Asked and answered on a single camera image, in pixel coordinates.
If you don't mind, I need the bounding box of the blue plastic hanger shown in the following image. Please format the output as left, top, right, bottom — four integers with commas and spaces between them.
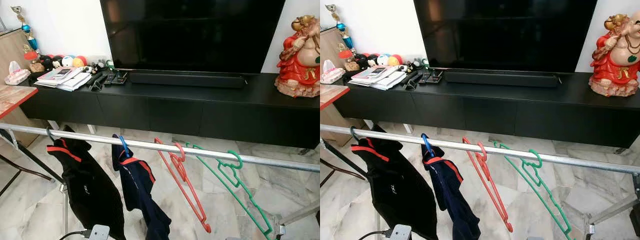
421, 133, 436, 157
118, 135, 132, 158

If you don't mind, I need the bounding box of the navy blue shirt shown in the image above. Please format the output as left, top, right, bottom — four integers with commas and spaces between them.
421, 142, 482, 240
111, 134, 172, 240

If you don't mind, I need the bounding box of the green plastic hanger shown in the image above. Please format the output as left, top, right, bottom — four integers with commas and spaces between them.
186, 143, 275, 238
494, 141, 573, 240

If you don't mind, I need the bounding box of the red plastic hanger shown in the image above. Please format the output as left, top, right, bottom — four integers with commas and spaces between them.
154, 137, 212, 234
462, 136, 514, 234

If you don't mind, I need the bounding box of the marble folding table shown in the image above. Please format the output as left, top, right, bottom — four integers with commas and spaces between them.
0, 85, 53, 197
320, 84, 368, 191

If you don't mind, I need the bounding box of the pink tissue pack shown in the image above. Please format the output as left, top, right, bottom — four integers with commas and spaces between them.
4, 60, 32, 86
321, 59, 347, 84

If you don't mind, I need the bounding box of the red laughing buddha statue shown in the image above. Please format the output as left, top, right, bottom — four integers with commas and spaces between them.
274, 15, 321, 98
588, 12, 640, 98

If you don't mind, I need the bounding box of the light wooden sideboard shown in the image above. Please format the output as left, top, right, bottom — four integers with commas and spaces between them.
320, 26, 351, 148
0, 28, 49, 149

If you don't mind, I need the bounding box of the white paper stack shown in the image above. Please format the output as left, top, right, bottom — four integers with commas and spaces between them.
348, 65, 408, 91
34, 66, 93, 92

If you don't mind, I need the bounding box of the red lidded brown jar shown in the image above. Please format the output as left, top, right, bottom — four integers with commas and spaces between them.
23, 45, 46, 74
338, 43, 361, 72

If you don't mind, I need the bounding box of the black plush toy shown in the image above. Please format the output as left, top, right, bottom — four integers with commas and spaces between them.
355, 53, 379, 69
40, 55, 64, 71

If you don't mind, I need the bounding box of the silver clothes rack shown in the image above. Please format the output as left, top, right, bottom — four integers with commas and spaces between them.
320, 123, 640, 240
0, 122, 321, 240

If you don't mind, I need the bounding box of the gold blue trophy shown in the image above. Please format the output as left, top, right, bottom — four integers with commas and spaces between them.
10, 5, 41, 51
325, 4, 356, 50

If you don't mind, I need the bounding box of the black shirt red collar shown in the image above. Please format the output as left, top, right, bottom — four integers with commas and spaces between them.
46, 126, 127, 240
350, 125, 439, 240

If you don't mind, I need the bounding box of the black soundbar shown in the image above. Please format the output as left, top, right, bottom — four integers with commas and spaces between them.
129, 71, 247, 90
443, 70, 559, 89

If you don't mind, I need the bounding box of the black tv cabinet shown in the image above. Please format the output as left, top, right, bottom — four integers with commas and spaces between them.
20, 70, 321, 150
332, 69, 640, 149

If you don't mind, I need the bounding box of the black television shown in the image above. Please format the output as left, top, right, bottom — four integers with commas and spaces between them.
99, 0, 286, 75
413, 0, 598, 74

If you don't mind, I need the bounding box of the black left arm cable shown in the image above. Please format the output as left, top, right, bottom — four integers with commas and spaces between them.
358, 229, 392, 240
59, 229, 92, 240

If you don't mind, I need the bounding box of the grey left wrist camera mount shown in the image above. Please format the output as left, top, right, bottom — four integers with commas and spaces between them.
89, 224, 111, 240
389, 224, 413, 240

